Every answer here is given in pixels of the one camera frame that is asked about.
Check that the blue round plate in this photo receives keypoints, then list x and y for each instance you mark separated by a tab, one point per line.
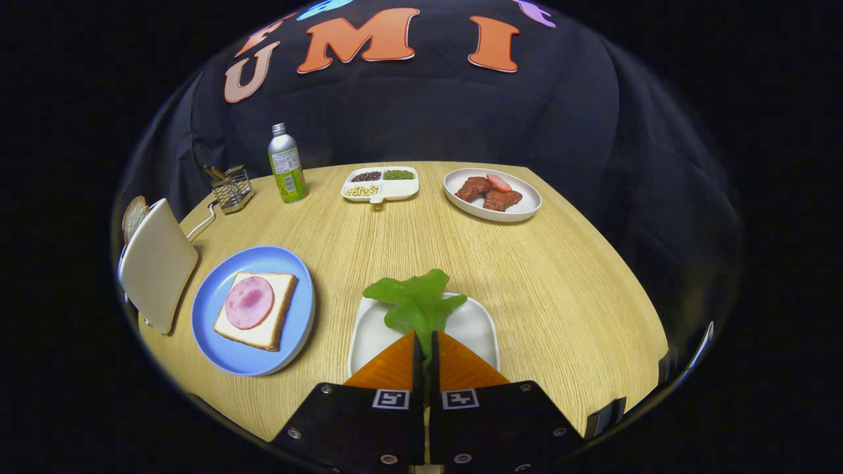
224	349

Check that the pile of yellow soybeans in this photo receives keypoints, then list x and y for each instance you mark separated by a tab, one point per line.
362	191

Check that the white bread slice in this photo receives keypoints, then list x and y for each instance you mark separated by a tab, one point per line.
276	309

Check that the pink ham slice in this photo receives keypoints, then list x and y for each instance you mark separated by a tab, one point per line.
249	303

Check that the pile of dark red beans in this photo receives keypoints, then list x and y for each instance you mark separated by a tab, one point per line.
366	176

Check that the pile of green beans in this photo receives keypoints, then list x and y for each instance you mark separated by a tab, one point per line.
398	174

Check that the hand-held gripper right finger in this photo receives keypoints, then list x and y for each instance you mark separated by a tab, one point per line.
435	372

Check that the white divided dish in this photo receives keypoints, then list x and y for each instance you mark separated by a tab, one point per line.
398	189

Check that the silver bottle with green label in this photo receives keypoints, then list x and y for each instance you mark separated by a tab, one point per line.
287	164

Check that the white oval plate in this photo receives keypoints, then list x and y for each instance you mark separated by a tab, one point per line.
527	204

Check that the white toaster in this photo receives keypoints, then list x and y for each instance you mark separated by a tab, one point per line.
158	263

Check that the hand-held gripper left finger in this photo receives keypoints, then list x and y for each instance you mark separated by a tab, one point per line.
417	372

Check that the green lettuce leaf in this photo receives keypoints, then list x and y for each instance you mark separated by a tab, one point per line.
415	303

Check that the red meat slice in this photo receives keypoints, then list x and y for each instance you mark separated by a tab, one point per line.
498	182

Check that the white square plate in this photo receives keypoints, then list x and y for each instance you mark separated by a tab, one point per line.
474	326

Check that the brown meat piece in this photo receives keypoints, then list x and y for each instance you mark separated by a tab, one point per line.
502	199
471	187

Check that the brown toast slice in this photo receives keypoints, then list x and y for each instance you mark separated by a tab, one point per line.
134	217

